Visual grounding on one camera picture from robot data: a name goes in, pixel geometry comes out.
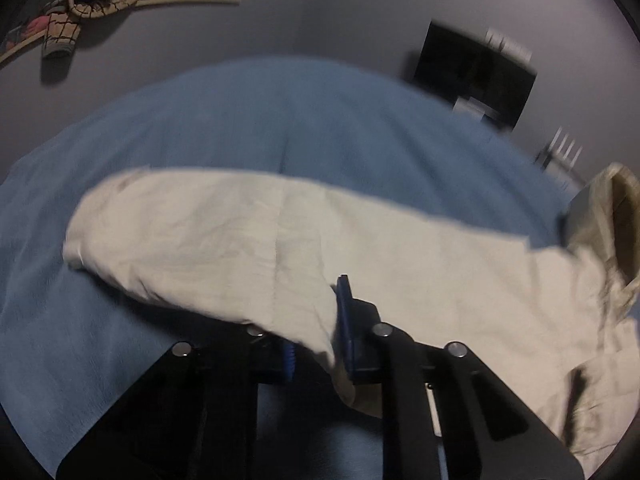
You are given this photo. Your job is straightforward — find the small white box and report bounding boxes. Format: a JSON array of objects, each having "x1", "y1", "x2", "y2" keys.
[{"x1": 452, "y1": 96, "x2": 502, "y2": 124}]

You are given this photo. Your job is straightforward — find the striped hanging cloth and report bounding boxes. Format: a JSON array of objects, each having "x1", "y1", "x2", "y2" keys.
[{"x1": 21, "y1": 0, "x2": 139, "y2": 59}]

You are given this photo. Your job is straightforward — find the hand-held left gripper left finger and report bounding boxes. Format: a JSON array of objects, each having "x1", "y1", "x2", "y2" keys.
[{"x1": 56, "y1": 326, "x2": 297, "y2": 480}]

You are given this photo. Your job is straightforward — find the curved wooden wall shelf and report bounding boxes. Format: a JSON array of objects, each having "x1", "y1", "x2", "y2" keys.
[{"x1": 0, "y1": 0, "x2": 242, "y2": 64}]

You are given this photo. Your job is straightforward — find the white wall fixture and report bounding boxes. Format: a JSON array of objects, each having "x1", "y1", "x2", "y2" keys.
[{"x1": 484, "y1": 26, "x2": 533, "y2": 62}]

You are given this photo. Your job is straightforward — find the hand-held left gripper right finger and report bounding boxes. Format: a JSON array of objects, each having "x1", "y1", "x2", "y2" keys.
[{"x1": 335, "y1": 275, "x2": 584, "y2": 480}]

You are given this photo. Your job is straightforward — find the cream pants with tan waistband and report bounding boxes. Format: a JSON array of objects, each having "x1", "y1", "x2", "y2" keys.
[{"x1": 62, "y1": 162, "x2": 640, "y2": 478}]

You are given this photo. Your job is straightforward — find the blue fleece blanket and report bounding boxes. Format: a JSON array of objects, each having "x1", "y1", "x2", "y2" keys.
[{"x1": 0, "y1": 57, "x2": 586, "y2": 480}]

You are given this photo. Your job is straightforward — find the white router with antennas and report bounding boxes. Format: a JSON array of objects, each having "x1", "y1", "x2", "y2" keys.
[{"x1": 535, "y1": 128, "x2": 584, "y2": 173}]

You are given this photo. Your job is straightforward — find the black monitor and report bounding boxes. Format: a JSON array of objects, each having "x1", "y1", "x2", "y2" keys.
[{"x1": 413, "y1": 20, "x2": 539, "y2": 129}]

